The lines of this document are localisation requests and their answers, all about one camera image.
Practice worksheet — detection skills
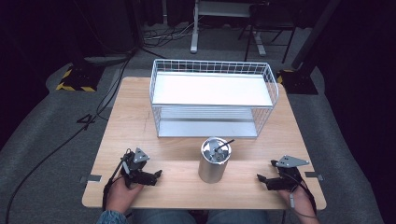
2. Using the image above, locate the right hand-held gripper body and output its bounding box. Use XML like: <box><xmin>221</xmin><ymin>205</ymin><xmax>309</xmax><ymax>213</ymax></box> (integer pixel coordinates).
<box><xmin>270</xmin><ymin>154</ymin><xmax>311</xmax><ymax>191</ymax></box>

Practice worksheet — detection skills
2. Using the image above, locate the long black floor cable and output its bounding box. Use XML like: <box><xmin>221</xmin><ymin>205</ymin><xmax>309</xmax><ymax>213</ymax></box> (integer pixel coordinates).
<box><xmin>5</xmin><ymin>49</ymin><xmax>138</xmax><ymax>218</ymax></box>

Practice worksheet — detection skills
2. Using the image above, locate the yellow-black striped stand base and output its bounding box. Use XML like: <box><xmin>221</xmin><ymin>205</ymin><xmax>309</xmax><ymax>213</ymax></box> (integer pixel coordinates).
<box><xmin>276</xmin><ymin>68</ymin><xmax>319</xmax><ymax>95</ymax></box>
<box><xmin>55</xmin><ymin>63</ymin><xmax>106</xmax><ymax>93</ymax></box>

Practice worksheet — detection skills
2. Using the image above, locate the white wire two-tier shelf rack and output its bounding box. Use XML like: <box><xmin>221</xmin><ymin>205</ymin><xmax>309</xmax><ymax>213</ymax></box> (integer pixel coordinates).
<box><xmin>148</xmin><ymin>59</ymin><xmax>280</xmax><ymax>139</ymax></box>

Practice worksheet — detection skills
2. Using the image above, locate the bundle of floor cables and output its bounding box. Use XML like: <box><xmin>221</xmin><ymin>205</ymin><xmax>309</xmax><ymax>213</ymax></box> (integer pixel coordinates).
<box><xmin>142</xmin><ymin>18</ymin><xmax>200</xmax><ymax>49</ymax></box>

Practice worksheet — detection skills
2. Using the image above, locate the thin black stick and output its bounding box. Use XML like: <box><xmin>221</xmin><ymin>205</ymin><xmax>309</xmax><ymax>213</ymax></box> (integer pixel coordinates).
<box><xmin>214</xmin><ymin>138</ymin><xmax>235</xmax><ymax>153</ymax></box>

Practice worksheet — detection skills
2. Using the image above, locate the black chair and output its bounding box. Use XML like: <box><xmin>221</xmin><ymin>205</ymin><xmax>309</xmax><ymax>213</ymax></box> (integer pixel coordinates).
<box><xmin>237</xmin><ymin>2</ymin><xmax>297</xmax><ymax>64</ymax></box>

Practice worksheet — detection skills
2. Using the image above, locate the white metal stand frame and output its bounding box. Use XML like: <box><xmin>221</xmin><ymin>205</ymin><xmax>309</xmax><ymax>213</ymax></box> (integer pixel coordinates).
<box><xmin>190</xmin><ymin>0</ymin><xmax>267</xmax><ymax>57</ymax></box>

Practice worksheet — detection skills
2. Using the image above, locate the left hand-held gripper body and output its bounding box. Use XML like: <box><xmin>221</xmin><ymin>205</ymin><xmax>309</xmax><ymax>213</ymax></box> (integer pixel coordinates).
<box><xmin>120</xmin><ymin>147</ymin><xmax>151</xmax><ymax>189</ymax></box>

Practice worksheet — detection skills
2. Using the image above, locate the grey tape piece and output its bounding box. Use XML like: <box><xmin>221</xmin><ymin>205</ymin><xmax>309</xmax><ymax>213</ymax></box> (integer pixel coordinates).
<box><xmin>79</xmin><ymin>174</ymin><xmax>103</xmax><ymax>184</ymax></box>
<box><xmin>304</xmin><ymin>171</ymin><xmax>325</xmax><ymax>182</ymax></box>

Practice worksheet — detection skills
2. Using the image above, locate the person's left hand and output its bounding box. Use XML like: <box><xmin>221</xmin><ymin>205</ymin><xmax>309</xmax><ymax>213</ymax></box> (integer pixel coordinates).
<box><xmin>106</xmin><ymin>177</ymin><xmax>145</xmax><ymax>217</ymax></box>

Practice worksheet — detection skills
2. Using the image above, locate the silver metal cylinder can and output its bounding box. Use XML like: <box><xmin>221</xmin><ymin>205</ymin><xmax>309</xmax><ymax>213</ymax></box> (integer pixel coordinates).
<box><xmin>198</xmin><ymin>136</ymin><xmax>233</xmax><ymax>185</ymax></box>

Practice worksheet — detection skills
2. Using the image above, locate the dark slanted stand pole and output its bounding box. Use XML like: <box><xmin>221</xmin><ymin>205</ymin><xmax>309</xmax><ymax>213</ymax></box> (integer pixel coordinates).
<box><xmin>290</xmin><ymin>0</ymin><xmax>342</xmax><ymax>71</ymax></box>

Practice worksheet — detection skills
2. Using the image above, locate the person's right hand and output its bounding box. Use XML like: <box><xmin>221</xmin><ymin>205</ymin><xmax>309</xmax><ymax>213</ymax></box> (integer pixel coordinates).
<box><xmin>277</xmin><ymin>182</ymin><xmax>316</xmax><ymax>218</ymax></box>

